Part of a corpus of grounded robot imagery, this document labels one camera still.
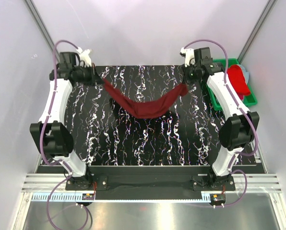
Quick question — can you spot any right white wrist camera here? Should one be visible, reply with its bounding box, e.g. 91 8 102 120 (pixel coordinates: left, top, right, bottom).
180 47 195 67

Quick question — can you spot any right aluminium frame post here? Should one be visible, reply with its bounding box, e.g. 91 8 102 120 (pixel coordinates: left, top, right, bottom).
238 0 277 63

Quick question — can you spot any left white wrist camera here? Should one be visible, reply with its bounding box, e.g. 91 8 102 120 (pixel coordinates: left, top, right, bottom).
76 47 92 67

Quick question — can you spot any aluminium frame post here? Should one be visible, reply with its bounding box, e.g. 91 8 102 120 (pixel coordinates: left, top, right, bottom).
23 0 60 60
238 0 277 63

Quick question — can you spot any pink t shirt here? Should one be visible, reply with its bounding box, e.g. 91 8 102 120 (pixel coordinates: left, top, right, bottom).
238 95 245 101

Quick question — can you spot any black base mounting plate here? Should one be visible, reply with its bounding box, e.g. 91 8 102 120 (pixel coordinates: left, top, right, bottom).
66 166 235 201

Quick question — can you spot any green plastic bin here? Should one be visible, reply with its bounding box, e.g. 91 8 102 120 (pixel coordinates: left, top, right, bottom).
207 57 258 111

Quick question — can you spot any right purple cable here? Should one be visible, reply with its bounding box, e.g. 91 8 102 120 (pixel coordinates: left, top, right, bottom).
183 39 259 208

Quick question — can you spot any left aluminium frame post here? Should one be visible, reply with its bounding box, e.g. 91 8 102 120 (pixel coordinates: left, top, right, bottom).
23 0 60 60

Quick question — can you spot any white slotted cable duct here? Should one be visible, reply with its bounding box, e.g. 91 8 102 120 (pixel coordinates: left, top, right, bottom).
31 191 217 203

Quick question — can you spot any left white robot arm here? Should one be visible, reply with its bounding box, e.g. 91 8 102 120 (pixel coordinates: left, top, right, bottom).
30 48 104 190

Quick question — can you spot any light blue t shirt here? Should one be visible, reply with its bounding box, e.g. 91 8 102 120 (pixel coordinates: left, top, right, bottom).
238 64 250 84

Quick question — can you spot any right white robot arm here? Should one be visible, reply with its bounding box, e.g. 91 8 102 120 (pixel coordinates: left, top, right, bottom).
180 47 260 190

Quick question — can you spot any dark red t shirt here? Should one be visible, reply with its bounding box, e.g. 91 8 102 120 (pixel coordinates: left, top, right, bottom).
103 79 188 119

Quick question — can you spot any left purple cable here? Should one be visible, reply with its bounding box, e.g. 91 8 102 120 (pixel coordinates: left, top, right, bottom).
40 40 93 229

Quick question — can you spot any bright red t shirt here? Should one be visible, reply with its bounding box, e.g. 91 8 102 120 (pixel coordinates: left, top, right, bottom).
227 65 250 96

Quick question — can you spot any purple cable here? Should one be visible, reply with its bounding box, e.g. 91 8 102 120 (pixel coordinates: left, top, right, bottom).
40 40 93 229
183 39 259 208

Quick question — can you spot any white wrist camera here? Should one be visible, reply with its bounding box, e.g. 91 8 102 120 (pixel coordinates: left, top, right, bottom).
180 47 195 67
76 47 92 67

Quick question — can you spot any aluminium extrusion rail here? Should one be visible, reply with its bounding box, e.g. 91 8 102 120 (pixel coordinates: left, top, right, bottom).
22 173 281 193

